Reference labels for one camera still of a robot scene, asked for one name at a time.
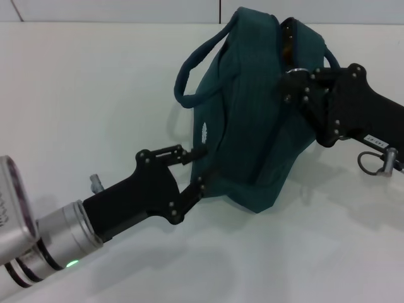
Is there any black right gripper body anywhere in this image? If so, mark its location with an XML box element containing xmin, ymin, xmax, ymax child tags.
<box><xmin>321</xmin><ymin>62</ymin><xmax>404</xmax><ymax>148</ymax></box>

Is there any dark teal fabric bag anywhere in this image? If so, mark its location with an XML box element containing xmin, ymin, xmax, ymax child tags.
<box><xmin>172</xmin><ymin>6</ymin><xmax>340</xmax><ymax>215</ymax></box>

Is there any left arm cable with plug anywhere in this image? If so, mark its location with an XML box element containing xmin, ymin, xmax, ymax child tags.
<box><xmin>88</xmin><ymin>174</ymin><xmax>104</xmax><ymax>193</ymax></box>

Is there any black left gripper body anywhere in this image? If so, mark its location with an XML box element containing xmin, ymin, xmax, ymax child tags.
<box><xmin>82</xmin><ymin>148</ymin><xmax>187</xmax><ymax>241</ymax></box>

